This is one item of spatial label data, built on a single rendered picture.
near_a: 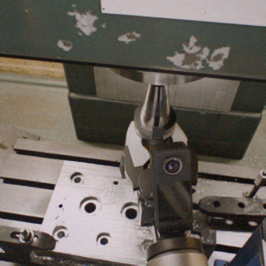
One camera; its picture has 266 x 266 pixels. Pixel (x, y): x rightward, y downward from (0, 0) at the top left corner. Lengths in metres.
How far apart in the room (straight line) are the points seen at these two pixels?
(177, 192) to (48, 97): 1.28
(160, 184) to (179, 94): 0.68
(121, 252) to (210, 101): 0.57
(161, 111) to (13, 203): 0.58
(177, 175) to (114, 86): 0.71
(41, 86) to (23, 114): 0.19
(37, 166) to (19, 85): 0.82
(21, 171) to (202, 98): 0.60
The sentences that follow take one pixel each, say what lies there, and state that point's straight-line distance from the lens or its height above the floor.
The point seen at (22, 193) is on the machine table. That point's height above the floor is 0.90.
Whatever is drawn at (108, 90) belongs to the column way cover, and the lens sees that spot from 1.06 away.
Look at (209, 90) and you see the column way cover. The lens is 1.01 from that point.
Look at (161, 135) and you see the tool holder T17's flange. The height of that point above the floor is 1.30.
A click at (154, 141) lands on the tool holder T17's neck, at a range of 0.47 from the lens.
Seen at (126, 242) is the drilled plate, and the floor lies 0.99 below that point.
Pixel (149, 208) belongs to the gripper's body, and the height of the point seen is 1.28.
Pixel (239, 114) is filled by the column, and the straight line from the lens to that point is 1.13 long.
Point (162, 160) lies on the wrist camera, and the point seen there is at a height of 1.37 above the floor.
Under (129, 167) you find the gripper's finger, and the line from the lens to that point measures 0.44.
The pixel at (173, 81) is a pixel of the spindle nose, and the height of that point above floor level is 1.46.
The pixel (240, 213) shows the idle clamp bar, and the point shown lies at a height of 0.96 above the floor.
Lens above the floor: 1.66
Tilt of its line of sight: 51 degrees down
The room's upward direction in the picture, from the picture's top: straight up
